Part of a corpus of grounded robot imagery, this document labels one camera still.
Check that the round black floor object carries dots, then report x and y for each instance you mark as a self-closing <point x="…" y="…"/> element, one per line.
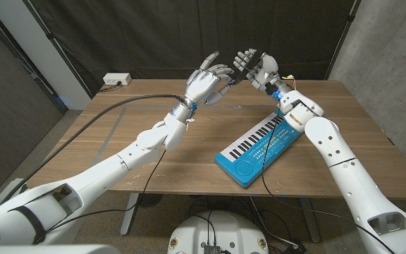
<point x="150" y="200"/>

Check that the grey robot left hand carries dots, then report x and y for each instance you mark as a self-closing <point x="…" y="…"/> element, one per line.
<point x="203" y="84"/>

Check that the white table leg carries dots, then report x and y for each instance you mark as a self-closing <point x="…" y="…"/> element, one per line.
<point x="129" y="211"/>
<point x="310" y="222"/>

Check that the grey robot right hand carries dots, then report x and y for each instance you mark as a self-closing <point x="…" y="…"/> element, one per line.
<point x="266" y="74"/>

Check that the black backdrop curtain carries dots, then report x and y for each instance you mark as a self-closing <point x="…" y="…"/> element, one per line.
<point x="136" y="35"/>

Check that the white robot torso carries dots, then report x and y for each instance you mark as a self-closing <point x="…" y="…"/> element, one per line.
<point x="224" y="229"/>

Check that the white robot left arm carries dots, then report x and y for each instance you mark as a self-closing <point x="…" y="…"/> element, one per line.
<point x="101" y="173"/>

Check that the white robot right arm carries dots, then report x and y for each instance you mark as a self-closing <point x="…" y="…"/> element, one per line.
<point x="351" y="180"/>

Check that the blue toy keyboard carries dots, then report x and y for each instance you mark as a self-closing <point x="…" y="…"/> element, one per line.
<point x="245" y="166"/>

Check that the white power strip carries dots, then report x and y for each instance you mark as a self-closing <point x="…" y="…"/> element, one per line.
<point x="116" y="78"/>

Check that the black power adapter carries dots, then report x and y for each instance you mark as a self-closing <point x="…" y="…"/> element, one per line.
<point x="294" y="247"/>

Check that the black backdrop stand pole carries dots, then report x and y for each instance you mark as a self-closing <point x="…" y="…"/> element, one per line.
<point x="344" y="39"/>
<point x="58" y="53"/>

